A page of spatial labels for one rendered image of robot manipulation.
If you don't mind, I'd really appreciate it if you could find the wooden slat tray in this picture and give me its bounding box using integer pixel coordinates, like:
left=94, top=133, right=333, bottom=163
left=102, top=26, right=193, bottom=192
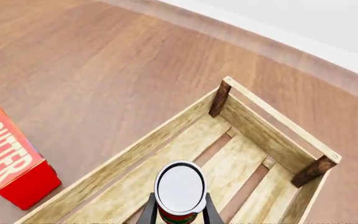
left=13, top=75, right=342, bottom=224

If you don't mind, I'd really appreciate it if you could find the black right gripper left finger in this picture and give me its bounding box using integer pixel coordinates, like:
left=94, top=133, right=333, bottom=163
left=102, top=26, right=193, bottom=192
left=136, top=192, right=158, bottom=224

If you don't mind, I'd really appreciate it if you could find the red tomato sauce tin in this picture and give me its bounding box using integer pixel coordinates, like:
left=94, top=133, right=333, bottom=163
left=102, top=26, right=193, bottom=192
left=154, top=159, right=208, bottom=224

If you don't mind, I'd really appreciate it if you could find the red butter box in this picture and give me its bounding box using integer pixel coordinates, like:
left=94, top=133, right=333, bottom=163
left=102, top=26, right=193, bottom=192
left=0, top=103, right=63, bottom=211

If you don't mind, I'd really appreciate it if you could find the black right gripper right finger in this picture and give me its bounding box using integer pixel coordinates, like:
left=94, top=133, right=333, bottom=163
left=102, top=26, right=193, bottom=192
left=201, top=192, right=225, bottom=224

